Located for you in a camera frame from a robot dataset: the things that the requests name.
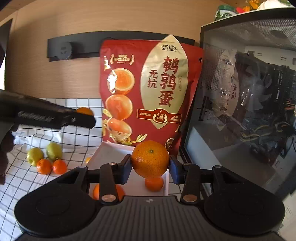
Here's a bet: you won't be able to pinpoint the tangerine with stem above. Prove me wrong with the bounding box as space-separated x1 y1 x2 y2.
76 107 94 116

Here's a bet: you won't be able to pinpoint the large orange fruit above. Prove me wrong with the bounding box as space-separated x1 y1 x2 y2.
92 184 125 201

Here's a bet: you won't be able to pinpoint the green apple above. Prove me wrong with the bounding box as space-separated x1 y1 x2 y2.
27 147 44 166
46 142 62 161

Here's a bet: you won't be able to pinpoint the orange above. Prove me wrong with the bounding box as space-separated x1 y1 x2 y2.
131 141 170 179

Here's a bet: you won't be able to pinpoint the pink open gift box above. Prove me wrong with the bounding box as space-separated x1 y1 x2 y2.
87 142 169 196

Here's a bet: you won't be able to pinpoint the white black grid tablecloth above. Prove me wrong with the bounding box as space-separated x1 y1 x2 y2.
0 98 209 241

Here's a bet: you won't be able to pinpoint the glass panel computer case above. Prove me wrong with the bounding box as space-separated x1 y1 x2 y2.
180 8 295 199

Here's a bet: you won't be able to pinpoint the monitor screen at left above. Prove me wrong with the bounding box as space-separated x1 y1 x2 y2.
0 19 13 90

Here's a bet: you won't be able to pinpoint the red quail egg snack bag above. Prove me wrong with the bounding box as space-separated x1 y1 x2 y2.
99 35 204 155

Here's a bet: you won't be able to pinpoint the items atop computer case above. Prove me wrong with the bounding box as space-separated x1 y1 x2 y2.
214 0 295 21

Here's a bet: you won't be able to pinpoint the black wall socket strip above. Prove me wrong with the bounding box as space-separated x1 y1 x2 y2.
47 31 195 62

